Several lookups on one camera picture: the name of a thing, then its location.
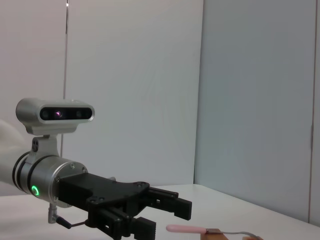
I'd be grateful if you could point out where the pink handled metal spoon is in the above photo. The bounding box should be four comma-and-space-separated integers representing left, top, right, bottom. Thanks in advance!
166, 224, 261, 238

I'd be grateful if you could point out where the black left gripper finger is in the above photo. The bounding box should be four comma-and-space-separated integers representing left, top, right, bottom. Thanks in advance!
146, 187, 193, 221

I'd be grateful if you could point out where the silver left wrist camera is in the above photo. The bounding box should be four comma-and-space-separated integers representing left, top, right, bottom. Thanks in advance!
15, 97, 96, 135

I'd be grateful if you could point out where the silver left cable connector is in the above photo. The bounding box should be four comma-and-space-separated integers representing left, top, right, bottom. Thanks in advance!
48, 202, 58, 224

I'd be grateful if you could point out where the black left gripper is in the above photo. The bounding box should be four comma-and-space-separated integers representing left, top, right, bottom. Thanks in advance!
56, 172, 158, 240

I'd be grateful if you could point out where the dark wooden arch block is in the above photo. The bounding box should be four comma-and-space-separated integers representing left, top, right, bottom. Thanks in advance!
199, 228, 228, 240

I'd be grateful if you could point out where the silver camera mount bracket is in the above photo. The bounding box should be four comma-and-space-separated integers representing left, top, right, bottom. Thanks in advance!
31, 133, 63, 163

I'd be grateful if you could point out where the thin left gripper cable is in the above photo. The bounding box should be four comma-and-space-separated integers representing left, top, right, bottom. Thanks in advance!
55, 215, 88, 229

